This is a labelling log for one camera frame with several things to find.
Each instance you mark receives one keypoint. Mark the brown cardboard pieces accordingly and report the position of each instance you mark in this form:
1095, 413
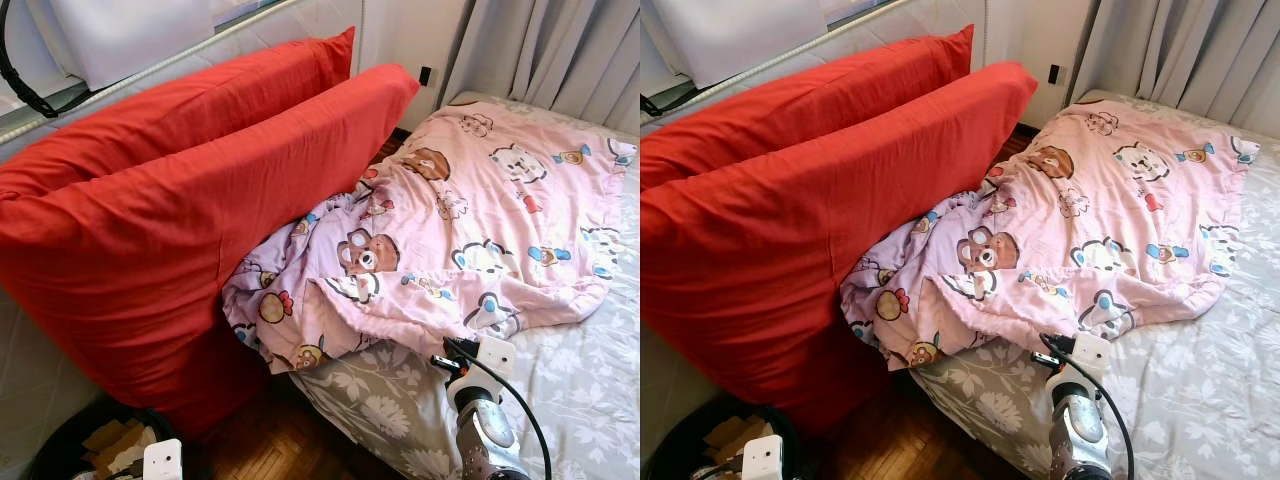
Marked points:
735, 440
115, 445

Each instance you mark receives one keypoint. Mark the floral bedspread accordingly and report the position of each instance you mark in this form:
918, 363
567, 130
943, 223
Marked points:
580, 400
1190, 400

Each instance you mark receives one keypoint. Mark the black round waste bin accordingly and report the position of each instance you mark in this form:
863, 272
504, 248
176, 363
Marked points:
670, 450
55, 440

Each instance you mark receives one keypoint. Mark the pink cartoon print blanket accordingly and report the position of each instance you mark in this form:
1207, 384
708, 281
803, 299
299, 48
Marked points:
480, 230
1100, 230

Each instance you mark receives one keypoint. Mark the grey curtain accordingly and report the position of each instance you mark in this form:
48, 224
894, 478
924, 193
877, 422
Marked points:
1180, 50
560, 60

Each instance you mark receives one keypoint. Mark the large red pillow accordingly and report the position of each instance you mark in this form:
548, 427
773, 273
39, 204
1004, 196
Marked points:
150, 270
780, 270
800, 110
180, 110

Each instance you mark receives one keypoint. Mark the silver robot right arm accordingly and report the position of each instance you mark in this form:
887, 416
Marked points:
485, 440
1080, 435

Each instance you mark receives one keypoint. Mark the black wall socket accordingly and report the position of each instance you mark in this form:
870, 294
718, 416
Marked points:
1053, 74
425, 76

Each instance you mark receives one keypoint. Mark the white fabric cover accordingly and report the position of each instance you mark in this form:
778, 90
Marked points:
120, 40
740, 35

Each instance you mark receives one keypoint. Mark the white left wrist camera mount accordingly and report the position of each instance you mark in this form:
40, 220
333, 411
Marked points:
163, 460
762, 458

